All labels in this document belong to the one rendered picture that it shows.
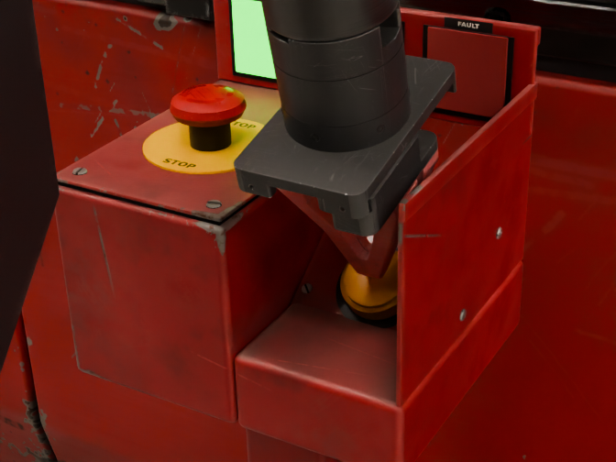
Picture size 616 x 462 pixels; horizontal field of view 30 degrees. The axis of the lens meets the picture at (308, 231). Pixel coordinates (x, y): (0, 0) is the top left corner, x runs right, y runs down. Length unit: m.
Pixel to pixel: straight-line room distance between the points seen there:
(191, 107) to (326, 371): 0.15
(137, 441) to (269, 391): 0.57
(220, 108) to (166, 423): 0.55
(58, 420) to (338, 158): 0.74
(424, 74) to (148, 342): 0.20
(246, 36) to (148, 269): 0.17
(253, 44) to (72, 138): 0.34
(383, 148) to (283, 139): 0.05
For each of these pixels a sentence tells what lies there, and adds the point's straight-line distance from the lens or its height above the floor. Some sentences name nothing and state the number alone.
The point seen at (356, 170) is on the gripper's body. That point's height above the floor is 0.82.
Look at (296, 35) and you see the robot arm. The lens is 0.47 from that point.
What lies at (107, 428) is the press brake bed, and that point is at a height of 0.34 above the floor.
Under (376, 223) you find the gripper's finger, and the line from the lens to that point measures 0.49.
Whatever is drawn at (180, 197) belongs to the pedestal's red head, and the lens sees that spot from 0.56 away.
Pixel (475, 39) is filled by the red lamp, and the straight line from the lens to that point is 0.61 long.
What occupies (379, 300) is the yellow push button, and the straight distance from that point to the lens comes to 0.58.
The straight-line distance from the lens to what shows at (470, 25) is 0.61.
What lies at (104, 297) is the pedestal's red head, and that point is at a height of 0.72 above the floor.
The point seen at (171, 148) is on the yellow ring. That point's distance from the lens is 0.61.
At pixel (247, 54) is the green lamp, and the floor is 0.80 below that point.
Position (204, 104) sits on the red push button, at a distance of 0.59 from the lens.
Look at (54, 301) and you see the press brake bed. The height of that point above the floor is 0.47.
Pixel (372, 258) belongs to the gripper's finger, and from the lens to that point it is 0.57.
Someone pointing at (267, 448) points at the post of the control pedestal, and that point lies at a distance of 0.67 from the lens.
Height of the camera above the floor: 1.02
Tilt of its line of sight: 28 degrees down
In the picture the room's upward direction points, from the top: 2 degrees counter-clockwise
